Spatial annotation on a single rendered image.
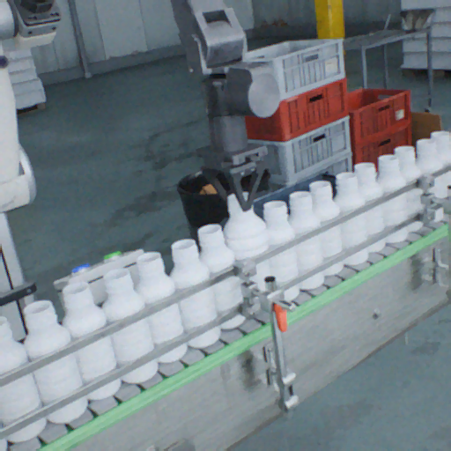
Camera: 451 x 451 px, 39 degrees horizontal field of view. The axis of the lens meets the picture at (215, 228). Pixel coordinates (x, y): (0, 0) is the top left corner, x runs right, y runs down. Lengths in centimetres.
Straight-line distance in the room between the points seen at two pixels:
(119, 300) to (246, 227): 23
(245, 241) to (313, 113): 265
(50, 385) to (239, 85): 47
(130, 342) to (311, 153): 280
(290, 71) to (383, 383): 168
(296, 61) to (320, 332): 249
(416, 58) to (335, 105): 490
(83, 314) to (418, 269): 69
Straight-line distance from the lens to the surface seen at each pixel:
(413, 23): 645
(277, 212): 102
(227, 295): 99
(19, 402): 87
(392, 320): 127
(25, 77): 1056
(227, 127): 94
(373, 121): 414
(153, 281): 91
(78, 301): 86
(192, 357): 98
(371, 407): 246
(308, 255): 108
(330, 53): 371
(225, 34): 93
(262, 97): 88
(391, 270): 122
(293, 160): 349
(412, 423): 240
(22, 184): 142
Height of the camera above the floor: 152
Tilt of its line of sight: 21 degrees down
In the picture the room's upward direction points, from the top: 9 degrees counter-clockwise
